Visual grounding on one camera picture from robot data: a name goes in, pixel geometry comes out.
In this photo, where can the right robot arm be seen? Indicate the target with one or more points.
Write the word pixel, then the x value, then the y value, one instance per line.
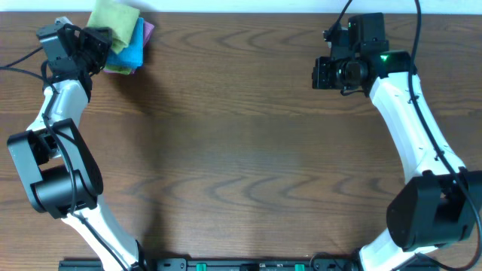
pixel 441 199

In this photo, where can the folded light green cloth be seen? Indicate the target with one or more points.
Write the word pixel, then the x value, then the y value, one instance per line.
pixel 118 69

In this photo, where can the green microfiber cloth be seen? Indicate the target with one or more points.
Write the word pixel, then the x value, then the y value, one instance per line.
pixel 120 18

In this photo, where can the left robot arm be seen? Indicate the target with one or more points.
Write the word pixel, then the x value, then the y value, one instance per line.
pixel 56 168

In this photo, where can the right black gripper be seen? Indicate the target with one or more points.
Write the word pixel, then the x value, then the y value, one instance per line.
pixel 319 80

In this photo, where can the folded blue cloth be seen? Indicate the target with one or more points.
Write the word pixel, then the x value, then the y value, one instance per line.
pixel 131 56

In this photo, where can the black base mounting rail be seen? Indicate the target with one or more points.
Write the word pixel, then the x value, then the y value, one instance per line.
pixel 181 264

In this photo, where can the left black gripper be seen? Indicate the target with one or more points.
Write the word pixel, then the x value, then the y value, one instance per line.
pixel 99 49

